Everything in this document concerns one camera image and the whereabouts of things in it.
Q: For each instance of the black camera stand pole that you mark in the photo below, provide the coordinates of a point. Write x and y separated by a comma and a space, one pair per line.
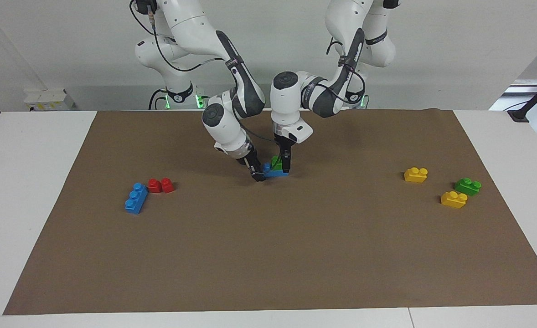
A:
519, 114

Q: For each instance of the red two-stud toy brick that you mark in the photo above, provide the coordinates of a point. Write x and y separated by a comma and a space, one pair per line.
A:
161, 186

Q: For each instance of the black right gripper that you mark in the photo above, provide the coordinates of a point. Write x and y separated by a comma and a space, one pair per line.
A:
248, 159

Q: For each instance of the blue three-stud toy brick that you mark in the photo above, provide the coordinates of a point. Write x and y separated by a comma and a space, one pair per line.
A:
136, 199
275, 173

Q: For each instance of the yellow two-stud toy brick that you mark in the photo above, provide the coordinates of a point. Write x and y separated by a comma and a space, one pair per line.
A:
415, 176
453, 201

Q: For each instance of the brown paper table mat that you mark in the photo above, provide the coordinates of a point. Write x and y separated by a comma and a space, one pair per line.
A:
268, 255

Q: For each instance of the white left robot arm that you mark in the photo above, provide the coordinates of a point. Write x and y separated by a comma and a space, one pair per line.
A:
286, 100

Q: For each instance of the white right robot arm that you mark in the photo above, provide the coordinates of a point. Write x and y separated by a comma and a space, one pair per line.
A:
223, 123

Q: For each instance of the white wall power box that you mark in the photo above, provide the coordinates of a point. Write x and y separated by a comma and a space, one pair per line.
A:
45, 98

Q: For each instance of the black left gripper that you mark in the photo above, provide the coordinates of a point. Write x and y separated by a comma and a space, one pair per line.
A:
285, 146

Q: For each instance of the green two-stud toy brick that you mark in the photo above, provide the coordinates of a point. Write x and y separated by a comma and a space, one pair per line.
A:
467, 187
276, 162

